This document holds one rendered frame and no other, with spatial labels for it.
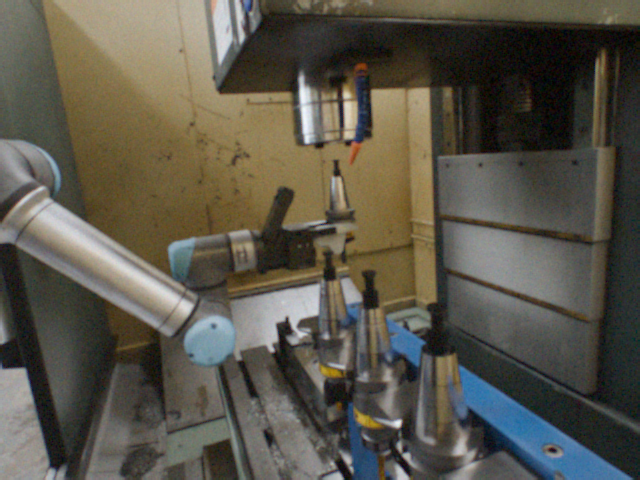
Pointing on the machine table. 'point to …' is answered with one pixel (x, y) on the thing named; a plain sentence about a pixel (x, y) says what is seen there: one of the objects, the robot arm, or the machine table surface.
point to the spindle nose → (326, 110)
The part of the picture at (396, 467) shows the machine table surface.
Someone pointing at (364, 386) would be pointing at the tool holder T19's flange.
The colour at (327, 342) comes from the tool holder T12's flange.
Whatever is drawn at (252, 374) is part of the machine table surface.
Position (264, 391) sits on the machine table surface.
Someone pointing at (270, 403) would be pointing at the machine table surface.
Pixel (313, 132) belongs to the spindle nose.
